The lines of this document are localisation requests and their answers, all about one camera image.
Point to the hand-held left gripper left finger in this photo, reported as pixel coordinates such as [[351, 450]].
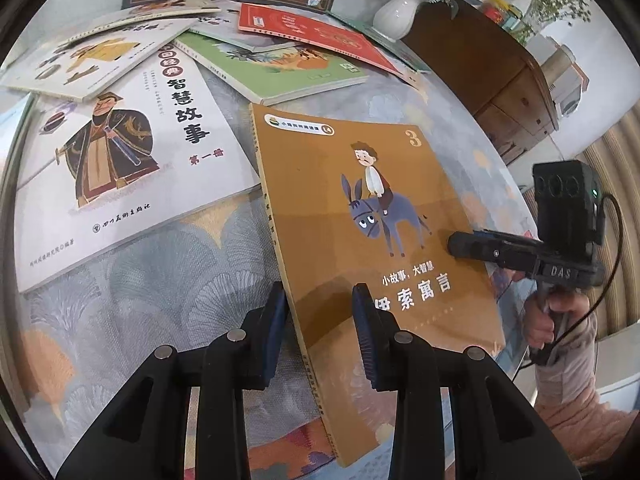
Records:
[[274, 340]]

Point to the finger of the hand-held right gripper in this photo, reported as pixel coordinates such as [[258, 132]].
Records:
[[490, 252], [505, 236]]

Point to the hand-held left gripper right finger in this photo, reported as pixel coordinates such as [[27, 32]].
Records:
[[364, 340]]

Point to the mustard brown storybook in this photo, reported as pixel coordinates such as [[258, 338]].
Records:
[[320, 170]]

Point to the green illustrated book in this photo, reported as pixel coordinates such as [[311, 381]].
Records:
[[280, 82]]

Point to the person's right forearm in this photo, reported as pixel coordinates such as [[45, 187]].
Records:
[[575, 400]]

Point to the person's right hand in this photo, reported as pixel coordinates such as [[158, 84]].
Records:
[[537, 327]]

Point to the beige striped curtain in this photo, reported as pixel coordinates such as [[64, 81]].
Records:
[[620, 210]]

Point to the white appliance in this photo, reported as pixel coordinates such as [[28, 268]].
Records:
[[560, 80]]

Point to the brown wooden cabinet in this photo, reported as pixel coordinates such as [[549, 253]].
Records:
[[475, 70]]

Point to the white emperor cover book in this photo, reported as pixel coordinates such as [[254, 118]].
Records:
[[150, 185]]

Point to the colourful small box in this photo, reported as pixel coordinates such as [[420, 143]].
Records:
[[500, 12]]

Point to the glass vase with dried sprigs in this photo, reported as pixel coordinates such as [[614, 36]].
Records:
[[555, 0]]

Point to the teal edged thin book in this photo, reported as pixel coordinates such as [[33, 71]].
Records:
[[400, 52]]

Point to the white ribbed vase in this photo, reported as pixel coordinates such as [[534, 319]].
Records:
[[397, 15]]

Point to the red cover book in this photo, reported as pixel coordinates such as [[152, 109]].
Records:
[[320, 30]]

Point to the yellow robed figure book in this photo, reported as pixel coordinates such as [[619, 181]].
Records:
[[100, 60]]

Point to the white calligraphy title book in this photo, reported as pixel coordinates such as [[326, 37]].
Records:
[[165, 12]]

